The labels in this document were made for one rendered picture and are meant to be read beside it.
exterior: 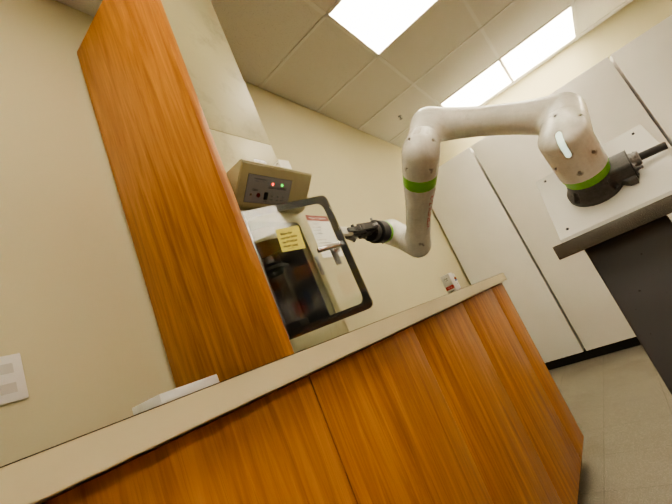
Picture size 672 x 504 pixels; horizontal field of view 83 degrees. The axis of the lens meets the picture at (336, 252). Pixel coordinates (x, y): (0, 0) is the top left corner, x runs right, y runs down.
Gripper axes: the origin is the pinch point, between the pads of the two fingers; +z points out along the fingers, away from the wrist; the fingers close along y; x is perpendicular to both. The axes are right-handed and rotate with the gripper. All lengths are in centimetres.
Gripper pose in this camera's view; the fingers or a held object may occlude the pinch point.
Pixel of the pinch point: (345, 231)
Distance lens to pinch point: 132.5
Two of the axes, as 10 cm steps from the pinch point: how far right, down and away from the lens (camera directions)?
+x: 3.9, 8.9, -2.4
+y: 7.2, -4.6, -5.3
